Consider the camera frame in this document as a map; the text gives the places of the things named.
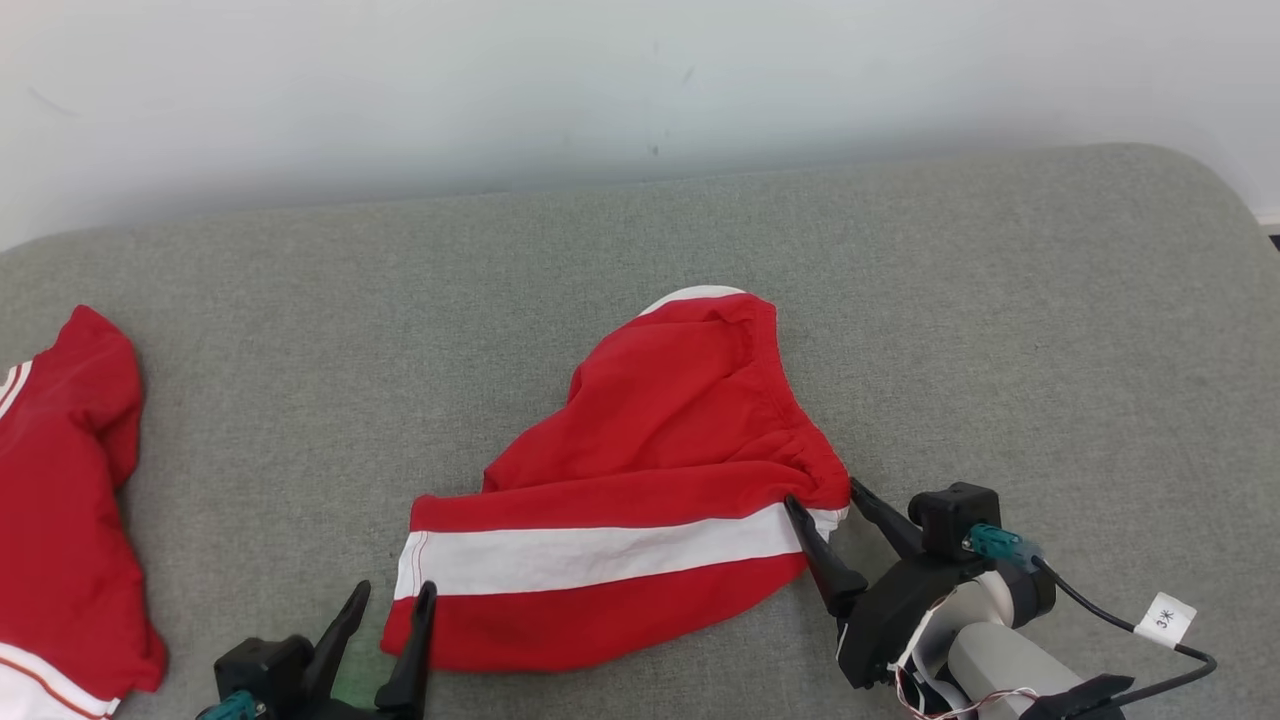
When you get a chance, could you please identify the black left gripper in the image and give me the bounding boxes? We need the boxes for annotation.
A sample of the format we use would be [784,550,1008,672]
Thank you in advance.
[300,580,438,720]

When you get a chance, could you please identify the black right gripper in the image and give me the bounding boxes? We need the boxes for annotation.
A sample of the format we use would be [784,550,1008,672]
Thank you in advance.
[784,478,986,691]

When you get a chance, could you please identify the red shorts with white stripe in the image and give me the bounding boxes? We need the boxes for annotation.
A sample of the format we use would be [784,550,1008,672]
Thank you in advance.
[380,286,853,673]

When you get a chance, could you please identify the red and white t-shirt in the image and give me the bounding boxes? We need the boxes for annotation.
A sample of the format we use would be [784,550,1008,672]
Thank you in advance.
[0,305,168,720]

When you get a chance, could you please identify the grey fabric sofa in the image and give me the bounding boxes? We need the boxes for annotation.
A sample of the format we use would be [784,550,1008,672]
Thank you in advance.
[0,143,1280,720]

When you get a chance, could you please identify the white cable label tag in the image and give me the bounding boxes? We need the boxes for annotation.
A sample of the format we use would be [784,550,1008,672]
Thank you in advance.
[1135,592,1198,649]

